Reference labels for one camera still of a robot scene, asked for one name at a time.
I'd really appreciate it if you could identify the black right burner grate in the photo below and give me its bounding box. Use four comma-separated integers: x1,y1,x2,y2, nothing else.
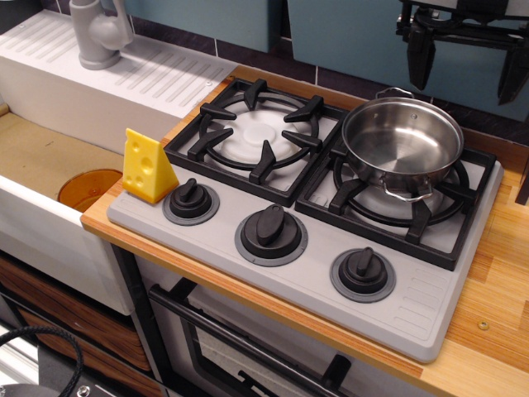
295,121,503,271

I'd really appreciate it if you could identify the grey toy stove top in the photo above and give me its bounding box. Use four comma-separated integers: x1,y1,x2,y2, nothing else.
106,76,505,365

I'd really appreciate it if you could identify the black right stove knob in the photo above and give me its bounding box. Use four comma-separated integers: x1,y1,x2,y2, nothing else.
330,247,397,304

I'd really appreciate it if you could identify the black middle stove knob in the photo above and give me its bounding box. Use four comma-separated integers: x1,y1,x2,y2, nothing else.
235,204,308,267

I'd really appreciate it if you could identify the black oven door handle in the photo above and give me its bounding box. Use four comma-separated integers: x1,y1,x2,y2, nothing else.
148,279,350,396

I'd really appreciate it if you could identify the black stove knob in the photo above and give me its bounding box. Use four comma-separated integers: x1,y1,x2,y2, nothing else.
235,204,308,267
330,247,397,304
162,178,220,227

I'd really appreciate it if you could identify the white toy sink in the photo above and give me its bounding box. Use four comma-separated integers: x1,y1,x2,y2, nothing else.
1,10,235,315

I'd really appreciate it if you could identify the toy oven door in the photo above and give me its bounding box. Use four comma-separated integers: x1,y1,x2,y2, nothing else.
137,259,427,396

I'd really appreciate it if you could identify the black braided cable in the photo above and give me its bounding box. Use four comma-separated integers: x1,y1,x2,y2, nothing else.
0,325,84,397

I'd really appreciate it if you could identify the upper wooden drawer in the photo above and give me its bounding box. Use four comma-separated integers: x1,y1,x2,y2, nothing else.
1,256,141,356

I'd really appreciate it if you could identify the black left stove knob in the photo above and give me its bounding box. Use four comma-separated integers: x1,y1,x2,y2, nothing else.
162,178,220,227

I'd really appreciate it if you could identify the grey toy faucet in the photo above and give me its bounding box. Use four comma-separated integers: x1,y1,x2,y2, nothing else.
69,0,134,70

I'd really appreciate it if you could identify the black left burner grate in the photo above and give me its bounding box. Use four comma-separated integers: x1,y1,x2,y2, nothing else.
165,79,346,207

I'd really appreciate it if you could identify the yellow cheese wedge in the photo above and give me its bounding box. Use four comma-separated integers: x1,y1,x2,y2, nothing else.
122,128,179,204

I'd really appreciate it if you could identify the black burner grate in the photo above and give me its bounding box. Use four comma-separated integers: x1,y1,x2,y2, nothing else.
165,79,346,207
295,121,503,271

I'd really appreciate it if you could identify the brass screw right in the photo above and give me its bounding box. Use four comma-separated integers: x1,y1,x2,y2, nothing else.
478,321,489,331

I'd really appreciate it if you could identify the wooden drawer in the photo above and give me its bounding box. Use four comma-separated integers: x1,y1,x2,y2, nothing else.
18,309,164,397
1,256,141,356

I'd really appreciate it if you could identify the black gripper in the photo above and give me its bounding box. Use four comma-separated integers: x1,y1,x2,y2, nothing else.
396,1,528,105

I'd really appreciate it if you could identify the stainless steel pot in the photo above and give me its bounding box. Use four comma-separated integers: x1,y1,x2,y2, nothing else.
341,88,465,203

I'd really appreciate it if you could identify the lower wooden drawer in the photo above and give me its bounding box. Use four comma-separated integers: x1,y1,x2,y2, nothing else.
18,309,164,397

